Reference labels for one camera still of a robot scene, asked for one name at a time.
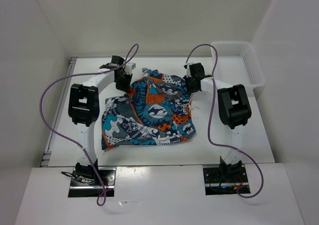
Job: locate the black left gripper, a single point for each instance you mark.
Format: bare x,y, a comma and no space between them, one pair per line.
125,88

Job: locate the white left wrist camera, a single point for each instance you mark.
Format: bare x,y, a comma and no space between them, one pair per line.
129,67

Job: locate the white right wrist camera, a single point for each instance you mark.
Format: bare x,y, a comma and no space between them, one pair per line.
187,67

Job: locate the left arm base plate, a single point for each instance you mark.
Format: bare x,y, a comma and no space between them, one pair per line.
81,187

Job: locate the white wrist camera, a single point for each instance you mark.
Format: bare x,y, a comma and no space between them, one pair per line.
129,67
187,67

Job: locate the white plastic basket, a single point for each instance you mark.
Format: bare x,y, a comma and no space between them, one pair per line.
237,64

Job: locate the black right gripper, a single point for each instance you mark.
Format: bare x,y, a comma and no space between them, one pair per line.
189,90

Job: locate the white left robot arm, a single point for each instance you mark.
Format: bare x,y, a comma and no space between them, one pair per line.
84,109

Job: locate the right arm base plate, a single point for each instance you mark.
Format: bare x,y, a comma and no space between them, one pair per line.
216,183

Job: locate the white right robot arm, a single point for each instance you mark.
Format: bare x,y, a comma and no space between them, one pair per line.
234,111

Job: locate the colourful patterned shorts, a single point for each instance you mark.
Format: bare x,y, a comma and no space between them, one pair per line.
154,112

